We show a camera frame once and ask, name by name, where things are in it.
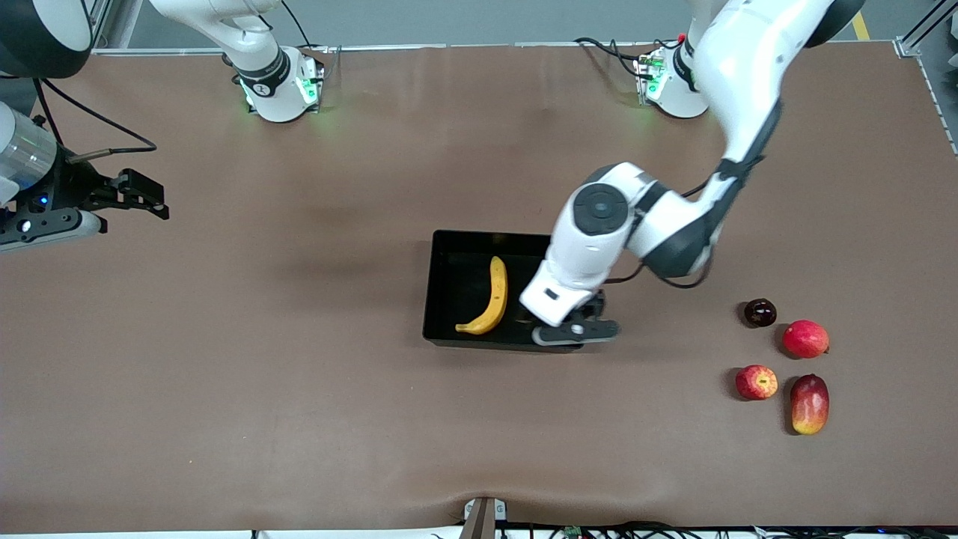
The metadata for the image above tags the yellow banana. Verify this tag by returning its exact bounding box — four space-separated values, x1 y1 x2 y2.
455 256 509 335

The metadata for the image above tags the black plastic box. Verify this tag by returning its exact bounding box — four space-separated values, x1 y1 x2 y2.
422 229 585 353

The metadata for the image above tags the red yellow-speckled apple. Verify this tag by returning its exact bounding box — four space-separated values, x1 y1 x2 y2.
734 365 779 401

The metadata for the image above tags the brown table mat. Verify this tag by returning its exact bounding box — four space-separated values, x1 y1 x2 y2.
0 43 958 534

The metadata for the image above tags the red round peach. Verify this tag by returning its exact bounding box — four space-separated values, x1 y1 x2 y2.
782 320 830 359

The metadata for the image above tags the red yellow mango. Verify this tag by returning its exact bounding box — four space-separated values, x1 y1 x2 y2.
790 374 831 436

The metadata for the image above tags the aluminium frame profile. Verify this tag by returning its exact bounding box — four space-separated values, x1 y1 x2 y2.
894 0 958 154
88 0 147 52

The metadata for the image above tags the black base cable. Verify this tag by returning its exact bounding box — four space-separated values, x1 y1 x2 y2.
574 36 659 76
281 0 314 50

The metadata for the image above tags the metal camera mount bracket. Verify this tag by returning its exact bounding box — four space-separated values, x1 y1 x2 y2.
462 496 508 539

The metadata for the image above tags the silver table edge rail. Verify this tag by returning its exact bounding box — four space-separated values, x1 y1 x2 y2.
90 41 899 55

